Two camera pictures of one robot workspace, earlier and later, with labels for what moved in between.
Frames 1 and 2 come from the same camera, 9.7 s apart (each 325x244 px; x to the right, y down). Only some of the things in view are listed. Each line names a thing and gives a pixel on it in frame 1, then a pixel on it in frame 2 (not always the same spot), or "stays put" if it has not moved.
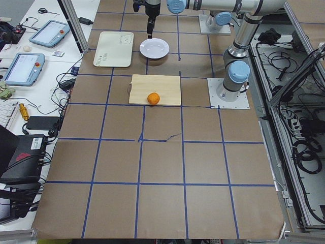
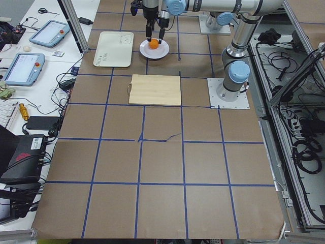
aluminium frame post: [69, 8] stays put
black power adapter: [42, 122] stays put
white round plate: [154, 48] stays put
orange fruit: [153, 98] -> [154, 43]
